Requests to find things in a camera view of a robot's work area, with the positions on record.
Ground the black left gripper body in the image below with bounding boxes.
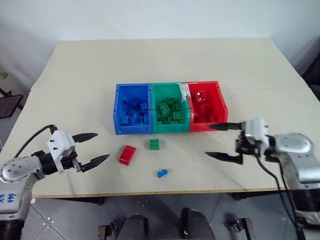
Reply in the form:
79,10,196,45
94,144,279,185
60,149,85,173

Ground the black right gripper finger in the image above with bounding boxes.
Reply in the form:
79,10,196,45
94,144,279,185
204,150,244,166
212,121,245,132

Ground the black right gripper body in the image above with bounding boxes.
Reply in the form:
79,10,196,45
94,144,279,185
234,133,261,157

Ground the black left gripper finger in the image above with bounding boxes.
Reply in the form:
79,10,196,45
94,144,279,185
72,132,99,144
79,153,111,174

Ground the red plastic bin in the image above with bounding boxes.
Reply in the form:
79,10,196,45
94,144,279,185
186,80,230,133

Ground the large red building block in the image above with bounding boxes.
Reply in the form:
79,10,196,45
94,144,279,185
118,144,137,166

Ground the red block with white spots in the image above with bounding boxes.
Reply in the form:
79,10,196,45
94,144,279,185
195,90,208,102

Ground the blue plastic bin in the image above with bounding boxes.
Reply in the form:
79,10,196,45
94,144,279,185
113,83,154,136

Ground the white tape strip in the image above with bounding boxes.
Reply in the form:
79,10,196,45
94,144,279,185
177,82,191,104

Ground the green plastic bin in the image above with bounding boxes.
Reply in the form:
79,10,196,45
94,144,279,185
150,82,191,134

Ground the square green building block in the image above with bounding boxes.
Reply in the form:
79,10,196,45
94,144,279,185
148,138,161,151

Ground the dark rounded shape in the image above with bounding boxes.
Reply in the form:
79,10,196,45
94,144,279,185
179,207,216,240
116,213,151,240

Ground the white label with blue writing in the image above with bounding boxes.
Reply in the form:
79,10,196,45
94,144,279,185
0,191,16,209

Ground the black metal stand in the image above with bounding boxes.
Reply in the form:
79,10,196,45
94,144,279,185
0,72,25,120

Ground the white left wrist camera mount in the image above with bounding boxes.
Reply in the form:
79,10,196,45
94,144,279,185
46,129,77,175

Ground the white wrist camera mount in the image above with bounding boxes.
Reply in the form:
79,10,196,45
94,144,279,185
240,117,272,147
46,129,77,175

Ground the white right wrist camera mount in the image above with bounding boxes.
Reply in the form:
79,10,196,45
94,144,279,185
240,117,272,147

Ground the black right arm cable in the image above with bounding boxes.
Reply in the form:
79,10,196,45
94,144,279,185
256,149,305,240

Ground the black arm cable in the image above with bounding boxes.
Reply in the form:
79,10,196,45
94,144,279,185
14,124,57,159
256,149,305,240

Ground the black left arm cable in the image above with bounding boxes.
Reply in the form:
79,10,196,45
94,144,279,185
14,124,57,159

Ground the rusty metal table bracket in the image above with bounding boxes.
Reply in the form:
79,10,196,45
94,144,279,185
97,223,114,240
225,217,254,240

